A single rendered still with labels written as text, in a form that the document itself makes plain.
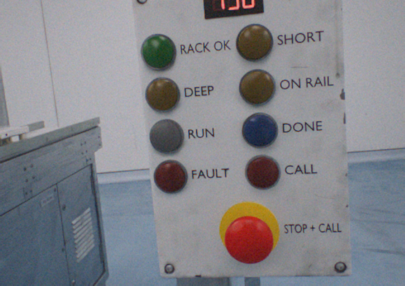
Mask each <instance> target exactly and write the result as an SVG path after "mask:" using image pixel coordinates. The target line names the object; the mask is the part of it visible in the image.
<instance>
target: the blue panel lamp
mask: <svg viewBox="0 0 405 286"><path fill-rule="evenodd" d="M276 133H277V128H276V125H275V123H274V121H273V120H272V119H271V118H270V117H267V116H264V115H256V116H253V117H250V118H249V119H248V120H247V121H246V124H245V127H244V135H245V137H246V140H247V141H248V143H250V144H252V145H254V146H257V147H264V146H267V145H268V144H270V143H271V142H272V141H273V140H274V138H275V136H276Z"/></svg>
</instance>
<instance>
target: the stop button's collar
mask: <svg viewBox="0 0 405 286"><path fill-rule="evenodd" d="M241 216H252V217H256V218H260V219H262V220H263V221H264V222H265V223H267V224H268V226H269V227H270V228H271V232H272V235H273V249H272V251H273V250H274V248H275V246H276V244H277V242H278V240H279V236H280V229H279V225H278V221H277V219H276V218H275V215H274V214H273V213H272V212H271V211H270V210H269V209H268V208H267V207H266V206H264V205H262V204H260V203H257V202H249V201H247V202H240V203H237V204H235V205H233V206H232V207H231V208H230V209H228V210H227V212H226V213H225V214H224V215H223V216H222V219H221V222H220V229H219V233H220V238H221V241H222V243H223V245H224V246H225V232H226V231H227V228H228V226H229V224H231V222H232V221H234V219H236V218H238V217H241ZM286 225H287V226H288V224H286ZM286 225H285V226H286ZM297 225H299V226H300V227H301V225H300V224H296V225H295V228H294V229H295V231H296V226H297ZM321 225H324V226H325V224H320V225H319V227H318V228H319V231H320V232H327V230H330V231H331V229H330V225H329V224H328V225H327V229H326V231H321V230H320V226H321ZM328 227H329V229H328ZM285 229H287V231H288V228H286V227H285ZM301 230H302V227H301ZM301 230H300V231H299V232H297V231H296V232H297V233H300V232H301ZM288 232H289V231H288ZM288 232H286V231H285V233H288ZM331 232H332V231H331ZM225 248H226V247H225Z"/></svg>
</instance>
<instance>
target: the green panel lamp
mask: <svg viewBox="0 0 405 286"><path fill-rule="evenodd" d="M142 53H143V57H144V59H145V61H146V63H147V64H148V65H149V66H151V67H153V68H164V67H166V66H167V65H168V64H169V63H170V62H171V61H172V59H173V55H174V50H173V46H172V43H171V42H170V41H169V40H168V39H167V38H166V37H164V36H162V35H154V36H152V37H150V38H148V40H147V41H146V43H145V44H144V47H143V50H142Z"/></svg>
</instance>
